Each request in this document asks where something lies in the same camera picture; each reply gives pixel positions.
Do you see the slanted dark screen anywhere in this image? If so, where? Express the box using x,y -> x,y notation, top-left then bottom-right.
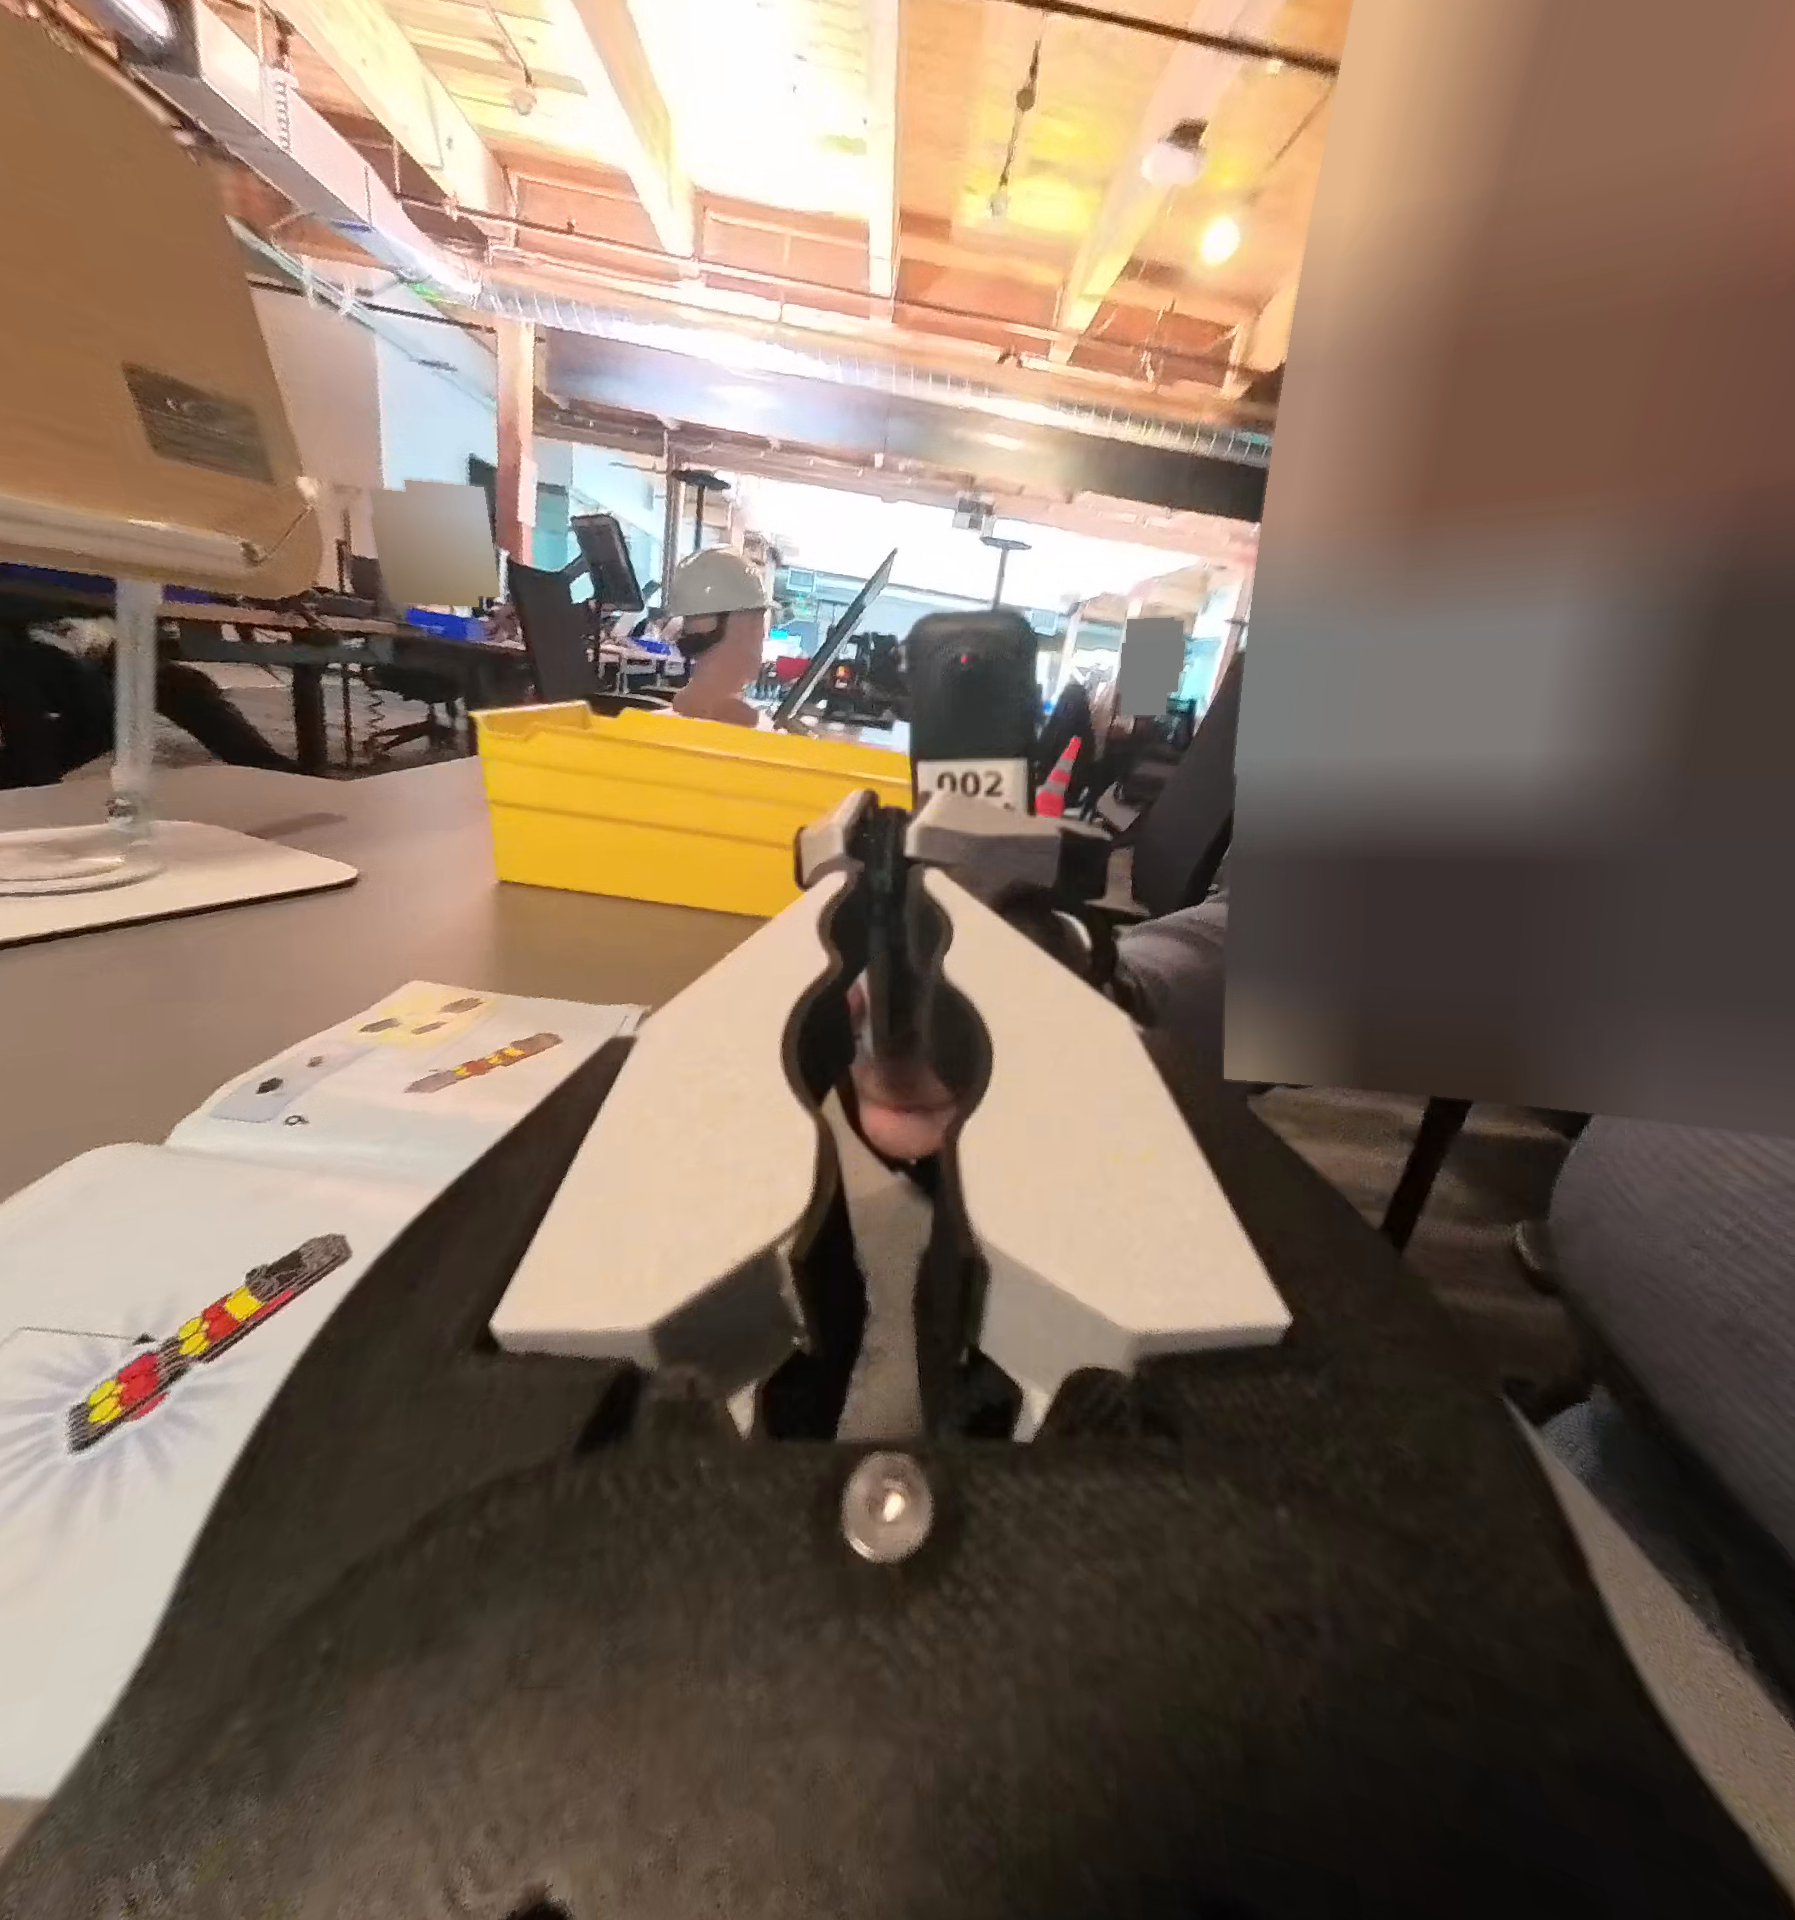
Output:
773,546 -> 899,737

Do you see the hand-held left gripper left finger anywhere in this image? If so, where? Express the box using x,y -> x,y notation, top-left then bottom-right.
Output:
489,866 -> 885,1374

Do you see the person's grey trouser leg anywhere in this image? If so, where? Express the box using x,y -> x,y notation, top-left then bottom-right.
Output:
1545,1117 -> 1795,1515

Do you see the person's right hand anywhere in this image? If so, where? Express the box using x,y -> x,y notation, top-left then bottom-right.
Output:
846,974 -> 967,1169

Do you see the black lego piece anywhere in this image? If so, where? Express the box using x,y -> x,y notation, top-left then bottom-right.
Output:
859,802 -> 924,1069

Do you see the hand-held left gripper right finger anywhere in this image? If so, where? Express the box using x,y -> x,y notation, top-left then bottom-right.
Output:
905,866 -> 1293,1380

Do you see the open lego instruction booklet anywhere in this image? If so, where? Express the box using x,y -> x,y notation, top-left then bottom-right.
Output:
0,982 -> 650,1802

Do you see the black computer monitor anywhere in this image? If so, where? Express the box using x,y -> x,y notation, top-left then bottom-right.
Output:
568,513 -> 648,612

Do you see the yellow plastic bin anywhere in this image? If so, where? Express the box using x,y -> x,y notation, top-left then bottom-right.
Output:
471,701 -> 916,921

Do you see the black office chair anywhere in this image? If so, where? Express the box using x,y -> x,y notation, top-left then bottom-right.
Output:
505,555 -> 602,710

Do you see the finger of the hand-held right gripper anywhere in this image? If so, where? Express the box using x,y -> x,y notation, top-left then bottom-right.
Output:
911,791 -> 1072,905
796,791 -> 882,888

